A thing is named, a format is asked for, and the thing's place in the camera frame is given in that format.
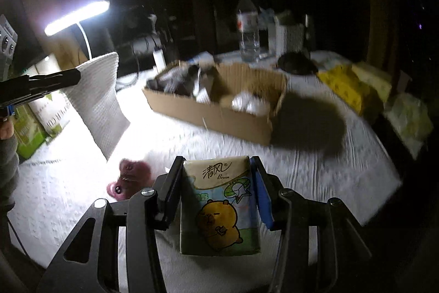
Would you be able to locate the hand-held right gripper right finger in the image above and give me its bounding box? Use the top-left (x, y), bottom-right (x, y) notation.
top-left (250, 156), bottom-right (378, 293)

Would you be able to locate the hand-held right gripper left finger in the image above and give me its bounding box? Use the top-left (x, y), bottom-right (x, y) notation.
top-left (36, 156), bottom-right (186, 293)

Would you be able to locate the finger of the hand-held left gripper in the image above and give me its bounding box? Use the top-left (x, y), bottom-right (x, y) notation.
top-left (0, 68), bottom-right (82, 91)
top-left (0, 87), bottom-right (63, 117)

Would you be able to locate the cartoon print tissue pack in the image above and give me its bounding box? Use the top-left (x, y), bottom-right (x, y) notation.
top-left (178, 156), bottom-right (262, 256)

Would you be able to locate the white waffle cloth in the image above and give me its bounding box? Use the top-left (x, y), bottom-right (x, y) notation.
top-left (63, 52), bottom-right (131, 160)

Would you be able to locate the cardboard box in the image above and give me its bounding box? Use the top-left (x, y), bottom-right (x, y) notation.
top-left (142, 60), bottom-right (288, 146)

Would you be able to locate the grey cloth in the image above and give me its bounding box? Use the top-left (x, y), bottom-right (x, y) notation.
top-left (147, 62), bottom-right (221, 102)

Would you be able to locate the person's left forearm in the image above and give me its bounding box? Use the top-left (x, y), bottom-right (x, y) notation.
top-left (0, 134), bottom-right (20, 211)

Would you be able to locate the person's left hand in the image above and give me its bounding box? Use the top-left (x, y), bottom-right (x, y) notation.
top-left (0, 118), bottom-right (15, 142)

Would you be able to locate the pink plush toy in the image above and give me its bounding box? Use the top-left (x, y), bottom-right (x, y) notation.
top-left (106, 158), bottom-right (153, 200)

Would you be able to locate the white desk lamp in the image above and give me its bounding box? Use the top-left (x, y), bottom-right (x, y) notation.
top-left (44, 0), bottom-right (111, 61)

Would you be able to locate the light blue tissue pack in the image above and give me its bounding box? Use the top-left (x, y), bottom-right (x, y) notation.
top-left (192, 52), bottom-right (215, 64)

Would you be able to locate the black round pouch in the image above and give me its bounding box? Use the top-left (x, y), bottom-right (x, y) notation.
top-left (277, 52), bottom-right (318, 75)

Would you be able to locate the white crumpled tissue pack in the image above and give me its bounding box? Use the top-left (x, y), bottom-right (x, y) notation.
top-left (310, 51), bottom-right (344, 71)

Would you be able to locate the pale yellow dotted tissue pack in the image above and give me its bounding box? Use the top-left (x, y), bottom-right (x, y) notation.
top-left (353, 62), bottom-right (392, 102)

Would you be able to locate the white plastic wipes pack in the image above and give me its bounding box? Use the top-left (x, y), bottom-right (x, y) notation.
top-left (383, 93), bottom-right (433, 157)

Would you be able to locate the white woven basket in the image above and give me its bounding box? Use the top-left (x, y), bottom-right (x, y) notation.
top-left (268, 14), bottom-right (306, 55)

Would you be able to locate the clear plastic water bottle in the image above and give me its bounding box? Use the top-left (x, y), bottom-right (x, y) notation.
top-left (237, 0), bottom-right (260, 62)

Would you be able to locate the steel thermos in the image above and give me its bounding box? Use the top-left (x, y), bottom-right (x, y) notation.
top-left (305, 15), bottom-right (315, 51)

